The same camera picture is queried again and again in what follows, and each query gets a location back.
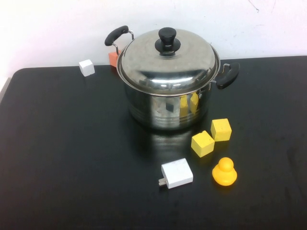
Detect steel lid with black knob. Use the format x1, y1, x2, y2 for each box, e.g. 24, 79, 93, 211
117, 27, 220, 96

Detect yellow cube with chipped corner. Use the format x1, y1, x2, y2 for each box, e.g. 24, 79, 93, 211
191, 130, 215, 158

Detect white power adapter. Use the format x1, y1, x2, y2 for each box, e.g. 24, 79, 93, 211
157, 158, 194, 190

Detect orange cube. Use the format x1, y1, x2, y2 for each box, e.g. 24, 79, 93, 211
108, 51, 120, 69

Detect white cube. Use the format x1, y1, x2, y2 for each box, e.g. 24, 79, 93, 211
78, 59, 95, 77

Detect yellow rubber duck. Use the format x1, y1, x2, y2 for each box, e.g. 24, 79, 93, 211
212, 157, 238, 186

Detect stainless steel pot black handles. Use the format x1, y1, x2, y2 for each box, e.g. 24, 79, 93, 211
104, 25, 240, 131

